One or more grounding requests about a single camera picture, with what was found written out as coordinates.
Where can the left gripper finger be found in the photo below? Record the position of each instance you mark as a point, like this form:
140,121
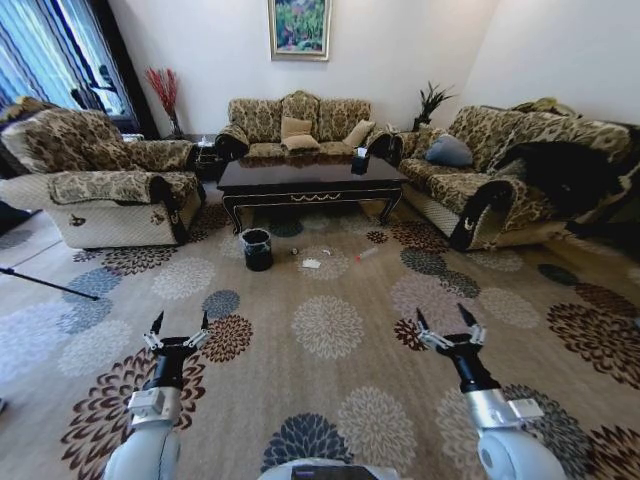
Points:
154,339
199,336

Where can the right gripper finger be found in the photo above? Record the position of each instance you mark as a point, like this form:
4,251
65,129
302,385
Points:
431,337
477,331

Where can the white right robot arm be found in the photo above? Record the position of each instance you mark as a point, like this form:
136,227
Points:
510,445

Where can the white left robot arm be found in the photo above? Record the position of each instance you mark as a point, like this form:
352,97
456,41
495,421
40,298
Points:
145,450

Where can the black trash bin with liner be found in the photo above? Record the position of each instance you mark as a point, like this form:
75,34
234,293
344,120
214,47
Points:
257,252

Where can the white crumpled paper trash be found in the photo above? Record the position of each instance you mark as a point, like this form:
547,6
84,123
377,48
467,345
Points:
311,263

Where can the clear tube with red cap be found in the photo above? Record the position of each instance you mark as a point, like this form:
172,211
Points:
368,254

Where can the floral patterned rug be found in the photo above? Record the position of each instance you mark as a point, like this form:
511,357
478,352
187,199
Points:
320,350

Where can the black tripod leg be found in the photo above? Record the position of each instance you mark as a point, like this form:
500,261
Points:
50,284

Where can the floral sofa with black throw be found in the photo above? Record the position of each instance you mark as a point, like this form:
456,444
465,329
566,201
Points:
465,185

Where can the floral patterned armchair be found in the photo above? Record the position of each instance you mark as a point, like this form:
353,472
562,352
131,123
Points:
100,195

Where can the white robot front shell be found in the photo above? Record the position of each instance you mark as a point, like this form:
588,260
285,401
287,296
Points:
330,470

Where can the black fur throw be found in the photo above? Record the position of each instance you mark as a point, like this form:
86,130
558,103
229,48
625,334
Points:
565,185

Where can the dark side table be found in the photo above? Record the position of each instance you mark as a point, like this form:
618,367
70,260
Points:
205,162

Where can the blue grey cushion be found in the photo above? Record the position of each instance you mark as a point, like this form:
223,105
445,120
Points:
450,151

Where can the black tissue box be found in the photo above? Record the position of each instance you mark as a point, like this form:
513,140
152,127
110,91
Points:
359,163

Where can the dark wooden coffee table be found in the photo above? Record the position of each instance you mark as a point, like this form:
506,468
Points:
310,182

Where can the white tissue box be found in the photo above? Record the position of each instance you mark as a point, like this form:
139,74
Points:
204,143

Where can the beige tilted cushion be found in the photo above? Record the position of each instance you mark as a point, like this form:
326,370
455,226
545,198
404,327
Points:
359,133

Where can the beige flat cushion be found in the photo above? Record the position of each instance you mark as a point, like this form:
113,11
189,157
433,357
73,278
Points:
300,143

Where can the beige square cushion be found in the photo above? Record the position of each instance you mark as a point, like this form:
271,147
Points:
295,128

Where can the green potted plant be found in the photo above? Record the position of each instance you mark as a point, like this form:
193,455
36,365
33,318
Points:
431,105

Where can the olive cloth bundle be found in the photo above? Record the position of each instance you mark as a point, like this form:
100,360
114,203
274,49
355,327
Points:
545,106

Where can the floral three-seat sofa with crest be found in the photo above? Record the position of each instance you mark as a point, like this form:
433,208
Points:
300,120

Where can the red twig vase arrangement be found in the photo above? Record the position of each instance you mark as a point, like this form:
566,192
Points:
166,95

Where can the blue striped curtain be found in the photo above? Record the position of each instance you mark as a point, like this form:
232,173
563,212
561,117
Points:
45,50

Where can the framed green landscape painting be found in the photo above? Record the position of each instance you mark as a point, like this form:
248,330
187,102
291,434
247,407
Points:
299,27

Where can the dark wooden door frame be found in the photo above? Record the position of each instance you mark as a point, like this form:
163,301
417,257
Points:
131,70

